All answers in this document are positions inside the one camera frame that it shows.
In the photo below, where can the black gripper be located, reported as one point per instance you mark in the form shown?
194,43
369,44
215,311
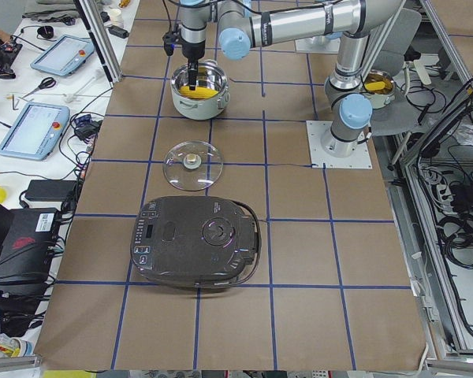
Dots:
191,50

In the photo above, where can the yellow corn cob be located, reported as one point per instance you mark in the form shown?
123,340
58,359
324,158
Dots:
200,93

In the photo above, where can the glass pot lid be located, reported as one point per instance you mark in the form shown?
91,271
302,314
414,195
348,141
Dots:
193,165

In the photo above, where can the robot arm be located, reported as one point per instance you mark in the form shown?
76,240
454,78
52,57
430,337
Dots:
343,20
194,17

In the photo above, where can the pale green electric pot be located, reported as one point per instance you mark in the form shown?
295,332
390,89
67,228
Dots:
211,75

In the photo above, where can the far teach pendant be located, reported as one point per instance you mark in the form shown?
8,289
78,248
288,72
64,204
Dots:
65,56

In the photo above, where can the teach pendant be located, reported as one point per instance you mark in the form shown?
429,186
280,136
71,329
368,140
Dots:
65,56
35,132

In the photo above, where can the near teach pendant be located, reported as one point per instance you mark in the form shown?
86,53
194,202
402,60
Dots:
35,132

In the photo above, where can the black rice cooker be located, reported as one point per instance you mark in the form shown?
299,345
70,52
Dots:
196,242

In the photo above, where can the grey chair with bowl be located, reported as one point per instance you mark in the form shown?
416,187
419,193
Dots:
385,58

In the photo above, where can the black power adapter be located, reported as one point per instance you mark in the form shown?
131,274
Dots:
47,191

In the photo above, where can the black laptop box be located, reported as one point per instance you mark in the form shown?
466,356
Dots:
27,239

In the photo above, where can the aluminium frame post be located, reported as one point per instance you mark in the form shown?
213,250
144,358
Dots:
93,23

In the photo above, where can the black handled scissors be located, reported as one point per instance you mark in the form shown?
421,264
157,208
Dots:
45,83

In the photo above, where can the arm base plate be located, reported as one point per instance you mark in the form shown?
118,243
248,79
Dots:
327,152

